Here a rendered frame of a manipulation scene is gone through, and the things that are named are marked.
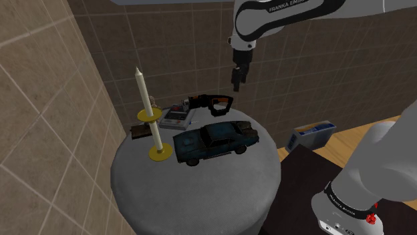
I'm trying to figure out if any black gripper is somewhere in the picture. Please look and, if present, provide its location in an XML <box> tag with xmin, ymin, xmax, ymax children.
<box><xmin>231</xmin><ymin>48</ymin><xmax>253</xmax><ymax>93</ymax></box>

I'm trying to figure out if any black and orange power tool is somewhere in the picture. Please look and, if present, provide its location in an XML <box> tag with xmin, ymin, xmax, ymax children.
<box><xmin>188</xmin><ymin>93</ymin><xmax>235</xmax><ymax>118</ymax></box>

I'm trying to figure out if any dark blue toy car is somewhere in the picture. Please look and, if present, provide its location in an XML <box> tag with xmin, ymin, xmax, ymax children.
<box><xmin>172</xmin><ymin>120</ymin><xmax>260</xmax><ymax>167</ymax></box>

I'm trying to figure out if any grey flat electronic device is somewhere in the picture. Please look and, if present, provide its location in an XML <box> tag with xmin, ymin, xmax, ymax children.
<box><xmin>158</xmin><ymin>103</ymin><xmax>198</xmax><ymax>132</ymax></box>

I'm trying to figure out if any small tan figure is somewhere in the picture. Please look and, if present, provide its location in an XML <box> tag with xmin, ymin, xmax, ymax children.
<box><xmin>148</xmin><ymin>95</ymin><xmax>162</xmax><ymax>110</ymax></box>

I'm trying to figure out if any blue and white box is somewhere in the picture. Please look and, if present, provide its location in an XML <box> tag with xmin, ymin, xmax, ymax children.
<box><xmin>285</xmin><ymin>120</ymin><xmax>337</xmax><ymax>154</ymax></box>

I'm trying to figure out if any white candle on yellow holder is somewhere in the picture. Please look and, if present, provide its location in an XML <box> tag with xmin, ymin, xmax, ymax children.
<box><xmin>134</xmin><ymin>66</ymin><xmax>174</xmax><ymax>162</ymax></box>

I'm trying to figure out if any dark brown flat box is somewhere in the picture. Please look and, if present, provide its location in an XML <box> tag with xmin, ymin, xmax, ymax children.
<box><xmin>130</xmin><ymin>124</ymin><xmax>154</xmax><ymax>140</ymax></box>

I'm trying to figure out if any grey round pouf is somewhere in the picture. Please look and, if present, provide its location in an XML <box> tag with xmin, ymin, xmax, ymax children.
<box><xmin>110</xmin><ymin>106</ymin><xmax>282</xmax><ymax>235</ymax></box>

